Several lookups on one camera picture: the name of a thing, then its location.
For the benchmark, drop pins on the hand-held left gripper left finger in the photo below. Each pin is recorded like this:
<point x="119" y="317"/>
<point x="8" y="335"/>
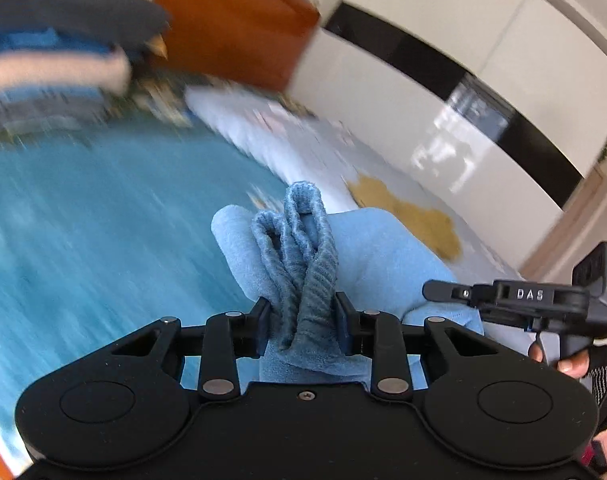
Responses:
<point x="261" y="327"/>

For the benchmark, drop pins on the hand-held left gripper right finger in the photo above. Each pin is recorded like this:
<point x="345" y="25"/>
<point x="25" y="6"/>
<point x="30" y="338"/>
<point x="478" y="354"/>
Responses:
<point x="341" y="327"/>

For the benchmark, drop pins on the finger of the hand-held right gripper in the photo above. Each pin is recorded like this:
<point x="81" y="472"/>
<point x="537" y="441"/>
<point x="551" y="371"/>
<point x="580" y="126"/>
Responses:
<point x="448" y="290"/>

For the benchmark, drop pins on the light blue towel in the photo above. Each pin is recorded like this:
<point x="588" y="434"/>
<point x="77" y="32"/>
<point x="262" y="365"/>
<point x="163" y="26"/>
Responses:
<point x="383" y="250"/>

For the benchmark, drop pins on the person's right forearm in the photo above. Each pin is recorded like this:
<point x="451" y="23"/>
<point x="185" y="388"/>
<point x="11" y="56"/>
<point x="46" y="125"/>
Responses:
<point x="606" y="375"/>

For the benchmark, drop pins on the pile of folded clothes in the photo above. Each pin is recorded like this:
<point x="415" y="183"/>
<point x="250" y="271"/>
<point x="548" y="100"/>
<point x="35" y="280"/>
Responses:
<point x="53" y="25"/>

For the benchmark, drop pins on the person's right hand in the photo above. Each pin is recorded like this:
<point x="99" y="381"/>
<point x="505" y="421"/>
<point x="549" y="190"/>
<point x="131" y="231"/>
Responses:
<point x="576" y="362"/>

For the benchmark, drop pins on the mustard yellow garment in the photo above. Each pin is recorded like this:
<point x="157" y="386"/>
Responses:
<point x="423" y="225"/>

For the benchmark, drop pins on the teal floral bedsheet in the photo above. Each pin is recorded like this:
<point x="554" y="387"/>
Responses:
<point x="108" y="240"/>

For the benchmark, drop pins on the pale blue floral duvet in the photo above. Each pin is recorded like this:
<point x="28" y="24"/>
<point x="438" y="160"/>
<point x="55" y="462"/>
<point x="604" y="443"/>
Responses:
<point x="303" y="145"/>

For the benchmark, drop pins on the white wardrobe with black stripe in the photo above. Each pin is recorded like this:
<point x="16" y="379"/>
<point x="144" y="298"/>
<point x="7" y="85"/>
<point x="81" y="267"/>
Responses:
<point x="433" y="40"/>

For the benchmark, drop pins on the orange wooden headboard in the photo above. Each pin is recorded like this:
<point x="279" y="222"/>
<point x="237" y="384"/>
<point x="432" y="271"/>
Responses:
<point x="233" y="20"/>

